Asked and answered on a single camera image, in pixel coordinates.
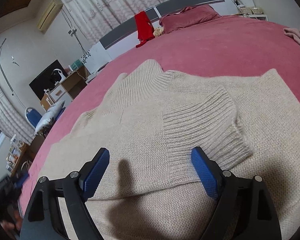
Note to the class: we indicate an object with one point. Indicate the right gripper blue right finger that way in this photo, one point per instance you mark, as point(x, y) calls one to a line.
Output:
point(208, 171)

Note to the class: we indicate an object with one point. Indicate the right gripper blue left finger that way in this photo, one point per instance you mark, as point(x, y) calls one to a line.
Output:
point(92, 172)

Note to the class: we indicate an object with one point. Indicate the beige knit sweater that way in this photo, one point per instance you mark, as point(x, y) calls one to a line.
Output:
point(150, 120)

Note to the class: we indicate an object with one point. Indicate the white pillow on chair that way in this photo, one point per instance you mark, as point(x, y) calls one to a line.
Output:
point(49, 117)

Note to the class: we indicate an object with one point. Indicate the wooden shelf with items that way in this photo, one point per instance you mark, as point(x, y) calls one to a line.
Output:
point(16, 150)

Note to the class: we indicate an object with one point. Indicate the blue chair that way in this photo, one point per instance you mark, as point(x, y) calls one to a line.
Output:
point(32, 116)

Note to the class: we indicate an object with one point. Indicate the wooden desk cabinet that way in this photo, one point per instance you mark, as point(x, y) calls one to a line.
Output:
point(67, 90)

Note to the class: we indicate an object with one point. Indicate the pink bed blanket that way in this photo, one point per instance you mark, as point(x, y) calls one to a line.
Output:
point(228, 46)

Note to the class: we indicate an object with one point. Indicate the small beige plush toy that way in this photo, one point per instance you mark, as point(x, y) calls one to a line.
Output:
point(158, 31)

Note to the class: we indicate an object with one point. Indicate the red garment on headboard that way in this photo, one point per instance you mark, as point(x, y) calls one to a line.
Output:
point(144, 28)

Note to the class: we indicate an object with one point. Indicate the dark pink pillow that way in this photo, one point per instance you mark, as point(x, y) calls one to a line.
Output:
point(187, 17)

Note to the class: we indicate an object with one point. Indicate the beige air conditioner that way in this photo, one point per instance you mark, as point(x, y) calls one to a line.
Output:
point(49, 15)

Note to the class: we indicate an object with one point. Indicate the black wall television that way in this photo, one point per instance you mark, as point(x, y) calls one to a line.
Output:
point(47, 79)

